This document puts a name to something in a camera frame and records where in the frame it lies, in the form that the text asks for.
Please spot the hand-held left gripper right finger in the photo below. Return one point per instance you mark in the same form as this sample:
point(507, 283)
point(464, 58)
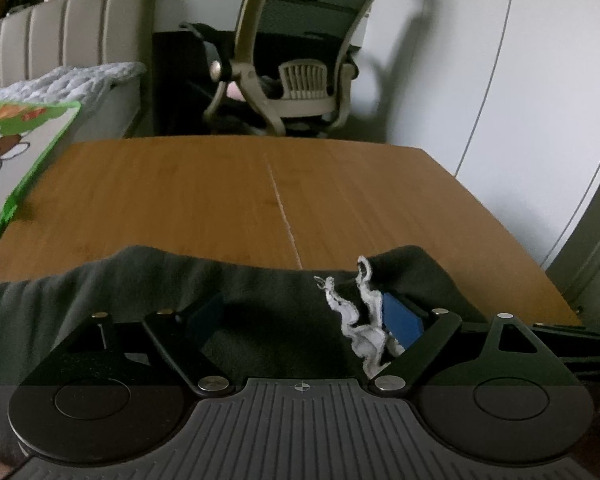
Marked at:
point(402, 320)

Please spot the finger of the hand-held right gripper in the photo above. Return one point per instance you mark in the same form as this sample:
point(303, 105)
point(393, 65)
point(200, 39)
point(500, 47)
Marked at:
point(570, 331)

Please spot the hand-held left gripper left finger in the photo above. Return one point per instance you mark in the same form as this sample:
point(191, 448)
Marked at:
point(206, 317)

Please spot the dark grey garment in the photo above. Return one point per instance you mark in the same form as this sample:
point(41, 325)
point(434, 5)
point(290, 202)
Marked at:
point(130, 285)

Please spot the white wardrobe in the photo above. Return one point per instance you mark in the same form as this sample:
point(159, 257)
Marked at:
point(505, 85)

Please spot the beige office chair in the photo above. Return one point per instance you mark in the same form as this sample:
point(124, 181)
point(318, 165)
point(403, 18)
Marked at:
point(300, 80)

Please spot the printed blanket with green border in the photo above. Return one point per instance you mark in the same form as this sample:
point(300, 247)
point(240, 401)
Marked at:
point(25, 135)

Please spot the white knitted blanket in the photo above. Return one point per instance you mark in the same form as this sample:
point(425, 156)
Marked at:
point(70, 80)

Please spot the beige padded headboard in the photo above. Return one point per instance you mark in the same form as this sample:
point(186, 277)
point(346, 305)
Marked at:
point(80, 30)

